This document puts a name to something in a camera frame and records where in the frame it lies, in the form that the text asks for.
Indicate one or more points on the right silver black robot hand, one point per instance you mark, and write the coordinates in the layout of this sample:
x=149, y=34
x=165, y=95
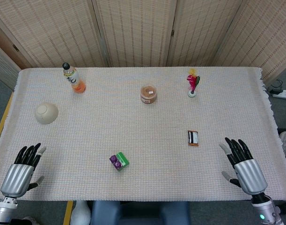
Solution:
x=249, y=174

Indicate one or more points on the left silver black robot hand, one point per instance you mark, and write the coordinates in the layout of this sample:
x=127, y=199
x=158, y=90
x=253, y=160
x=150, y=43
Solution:
x=16, y=175

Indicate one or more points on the purple toy block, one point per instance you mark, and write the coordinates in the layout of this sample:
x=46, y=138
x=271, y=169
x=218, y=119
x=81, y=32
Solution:
x=115, y=161

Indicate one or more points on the green toy block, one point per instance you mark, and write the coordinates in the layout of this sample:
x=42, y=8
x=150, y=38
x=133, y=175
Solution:
x=124, y=158

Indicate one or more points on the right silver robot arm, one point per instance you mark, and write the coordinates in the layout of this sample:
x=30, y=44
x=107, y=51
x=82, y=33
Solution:
x=265, y=208

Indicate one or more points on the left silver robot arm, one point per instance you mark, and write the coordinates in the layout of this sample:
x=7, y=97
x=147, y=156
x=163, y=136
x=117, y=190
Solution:
x=3, y=209

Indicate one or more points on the black orange snack packet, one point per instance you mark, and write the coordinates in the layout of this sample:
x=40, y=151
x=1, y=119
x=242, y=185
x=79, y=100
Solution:
x=193, y=138

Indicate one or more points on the cream ceramic bowl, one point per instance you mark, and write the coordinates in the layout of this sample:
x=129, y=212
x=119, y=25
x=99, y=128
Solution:
x=46, y=113

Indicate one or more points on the white robot body shell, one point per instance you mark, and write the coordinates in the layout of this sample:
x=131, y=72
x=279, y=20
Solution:
x=80, y=214

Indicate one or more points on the white power strip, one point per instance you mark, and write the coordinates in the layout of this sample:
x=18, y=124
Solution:
x=283, y=95

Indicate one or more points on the colourful feather shuttlecock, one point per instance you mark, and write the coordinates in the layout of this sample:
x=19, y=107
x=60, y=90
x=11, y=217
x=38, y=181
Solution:
x=192, y=82

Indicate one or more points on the orange juice bottle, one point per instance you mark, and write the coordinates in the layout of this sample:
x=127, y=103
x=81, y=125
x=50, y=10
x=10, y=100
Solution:
x=75, y=80

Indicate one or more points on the woven folding screen panel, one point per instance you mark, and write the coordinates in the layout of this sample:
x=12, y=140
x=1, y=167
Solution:
x=138, y=30
x=203, y=30
x=262, y=35
x=2, y=63
x=51, y=30

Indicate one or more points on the white woven tablecloth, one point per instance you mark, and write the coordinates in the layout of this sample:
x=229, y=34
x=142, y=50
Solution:
x=142, y=131

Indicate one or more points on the brass screen hinge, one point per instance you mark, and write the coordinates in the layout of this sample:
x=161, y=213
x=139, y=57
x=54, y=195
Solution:
x=172, y=32
x=15, y=47

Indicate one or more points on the round clear snack jar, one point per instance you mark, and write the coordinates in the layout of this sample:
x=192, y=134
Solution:
x=148, y=95

